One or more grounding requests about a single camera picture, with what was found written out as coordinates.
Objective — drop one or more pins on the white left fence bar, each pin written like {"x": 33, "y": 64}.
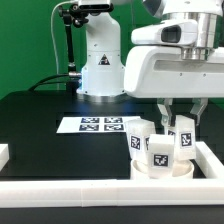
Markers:
{"x": 4, "y": 155}

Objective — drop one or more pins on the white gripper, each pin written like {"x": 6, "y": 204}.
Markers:
{"x": 155, "y": 68}

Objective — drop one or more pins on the white marker sheet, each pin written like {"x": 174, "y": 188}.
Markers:
{"x": 97, "y": 124}

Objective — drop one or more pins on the white front fence bar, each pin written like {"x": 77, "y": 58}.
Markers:
{"x": 93, "y": 193}

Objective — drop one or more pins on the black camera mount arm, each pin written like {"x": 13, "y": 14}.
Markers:
{"x": 72, "y": 17}

